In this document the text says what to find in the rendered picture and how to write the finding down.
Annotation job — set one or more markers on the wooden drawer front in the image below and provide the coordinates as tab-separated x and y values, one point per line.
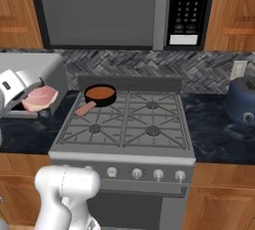
225	175
23	164

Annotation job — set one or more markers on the white wall socket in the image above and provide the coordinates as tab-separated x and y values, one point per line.
238	70

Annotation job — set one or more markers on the black and grey microwave oven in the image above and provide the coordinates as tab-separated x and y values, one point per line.
189	8

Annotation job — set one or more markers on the wooden base cupboard door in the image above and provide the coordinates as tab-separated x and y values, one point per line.
219	210
18	200

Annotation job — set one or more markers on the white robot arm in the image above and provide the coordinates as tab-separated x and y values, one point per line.
61	187

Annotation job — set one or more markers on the grey gas stove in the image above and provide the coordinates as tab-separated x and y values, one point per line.
132	131

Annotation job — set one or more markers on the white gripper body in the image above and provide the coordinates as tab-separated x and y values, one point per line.
27	81

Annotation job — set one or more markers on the pink raw steak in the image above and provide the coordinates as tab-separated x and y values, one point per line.
41	97

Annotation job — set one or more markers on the white stove knob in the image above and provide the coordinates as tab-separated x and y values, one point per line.
88	167
112	172
136	173
158	174
180	176

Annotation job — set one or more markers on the dark oven door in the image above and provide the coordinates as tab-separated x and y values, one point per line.
132	212

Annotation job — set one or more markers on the grey microwave door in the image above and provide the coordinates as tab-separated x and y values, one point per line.
96	8

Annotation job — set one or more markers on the wooden wall cupboard door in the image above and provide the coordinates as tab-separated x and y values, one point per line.
232	11
16	11

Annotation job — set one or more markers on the brown marinade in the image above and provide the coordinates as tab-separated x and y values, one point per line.
100	92

